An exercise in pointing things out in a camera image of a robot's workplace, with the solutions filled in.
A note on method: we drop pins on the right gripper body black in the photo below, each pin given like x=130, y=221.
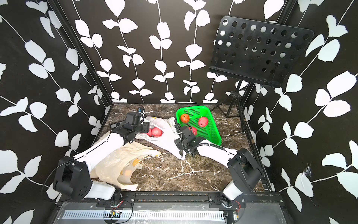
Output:
x=178, y=143

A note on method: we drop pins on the black white checkerboard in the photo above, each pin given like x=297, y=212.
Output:
x=116, y=125

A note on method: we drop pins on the red apple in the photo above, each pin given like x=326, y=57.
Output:
x=203, y=121
x=193, y=131
x=156, y=132
x=185, y=118
x=150, y=133

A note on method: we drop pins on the green perforated plastic basket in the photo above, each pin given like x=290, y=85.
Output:
x=210, y=132

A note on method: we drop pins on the white knotted plastic bag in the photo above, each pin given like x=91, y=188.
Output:
x=166, y=140

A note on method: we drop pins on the white slotted cable duct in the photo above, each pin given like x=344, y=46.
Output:
x=145, y=215

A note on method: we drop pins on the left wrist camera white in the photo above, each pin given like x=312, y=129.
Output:
x=137, y=117

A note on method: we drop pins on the black perforated music stand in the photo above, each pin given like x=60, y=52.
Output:
x=258, y=54

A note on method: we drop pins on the yellow banana print plastic bag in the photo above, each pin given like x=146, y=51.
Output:
x=128, y=157

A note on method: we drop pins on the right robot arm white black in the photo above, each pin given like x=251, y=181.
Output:
x=244, y=169

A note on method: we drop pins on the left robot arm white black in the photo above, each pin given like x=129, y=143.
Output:
x=72, y=175

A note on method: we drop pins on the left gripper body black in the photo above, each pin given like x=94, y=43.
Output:
x=144, y=128

